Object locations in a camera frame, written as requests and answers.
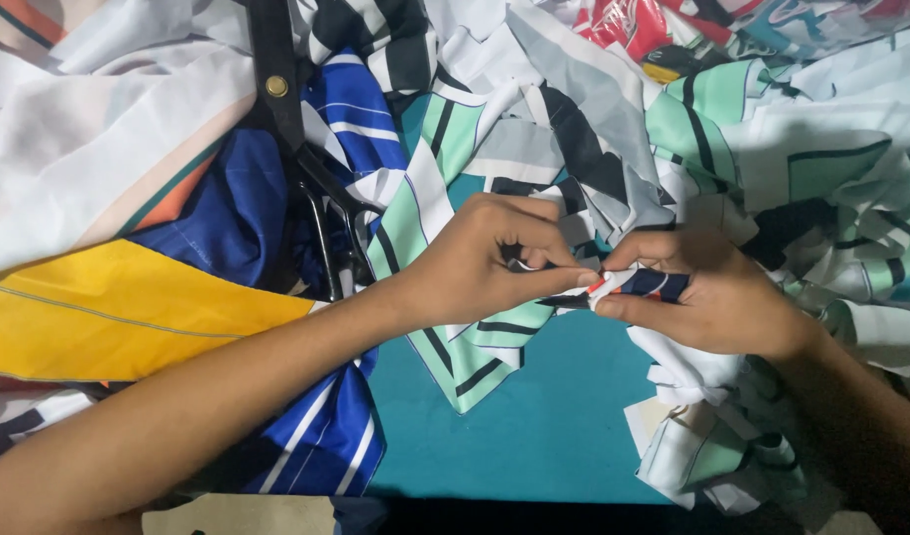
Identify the white fabric scraps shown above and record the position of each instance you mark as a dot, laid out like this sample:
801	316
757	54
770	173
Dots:
692	446

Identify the red printed fabric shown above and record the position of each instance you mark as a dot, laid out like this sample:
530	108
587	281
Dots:
626	26

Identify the grey white black fabric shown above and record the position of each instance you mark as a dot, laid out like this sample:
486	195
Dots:
573	96

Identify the plain blue fabric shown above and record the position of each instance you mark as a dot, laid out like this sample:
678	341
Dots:
232	208

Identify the yellow fabric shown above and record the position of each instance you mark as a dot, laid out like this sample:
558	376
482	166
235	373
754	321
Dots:
113	312

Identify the heap of mint white fabric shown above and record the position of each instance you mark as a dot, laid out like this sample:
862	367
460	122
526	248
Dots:
819	171

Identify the person's right hand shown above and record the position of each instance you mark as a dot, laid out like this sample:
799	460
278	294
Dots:
722	297

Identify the person's left hand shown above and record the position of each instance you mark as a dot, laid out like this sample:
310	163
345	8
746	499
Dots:
462	267

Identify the black white striped fabric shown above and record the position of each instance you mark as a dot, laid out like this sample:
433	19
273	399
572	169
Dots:
395	37

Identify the large black tailor scissors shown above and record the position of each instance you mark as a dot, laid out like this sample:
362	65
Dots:
276	85

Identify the white navy fabric strip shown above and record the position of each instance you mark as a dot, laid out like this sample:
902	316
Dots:
633	282

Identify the white black fabric piece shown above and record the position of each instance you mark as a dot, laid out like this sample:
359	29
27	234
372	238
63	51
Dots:
24	416

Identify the blue white striped fabric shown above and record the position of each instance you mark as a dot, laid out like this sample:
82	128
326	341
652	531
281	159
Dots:
351	111
328	438

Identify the mint green striped fabric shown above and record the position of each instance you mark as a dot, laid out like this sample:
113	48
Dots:
462	364

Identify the white fabric with orange stripe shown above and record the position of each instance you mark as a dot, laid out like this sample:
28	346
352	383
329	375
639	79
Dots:
90	126

